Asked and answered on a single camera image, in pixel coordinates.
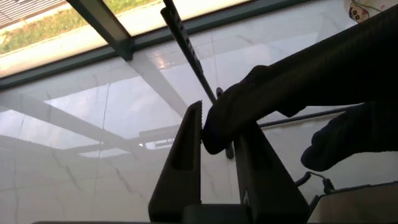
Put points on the black garment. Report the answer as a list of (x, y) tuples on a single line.
[(311, 84)]

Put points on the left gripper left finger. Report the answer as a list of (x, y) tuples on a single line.
[(180, 180)]

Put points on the black clothes rack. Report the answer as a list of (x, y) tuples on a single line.
[(186, 46)]

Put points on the cream printed garment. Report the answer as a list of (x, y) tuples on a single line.
[(363, 7)]

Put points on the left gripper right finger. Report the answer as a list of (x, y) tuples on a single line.
[(267, 186)]

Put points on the window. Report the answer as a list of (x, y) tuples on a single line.
[(77, 59)]

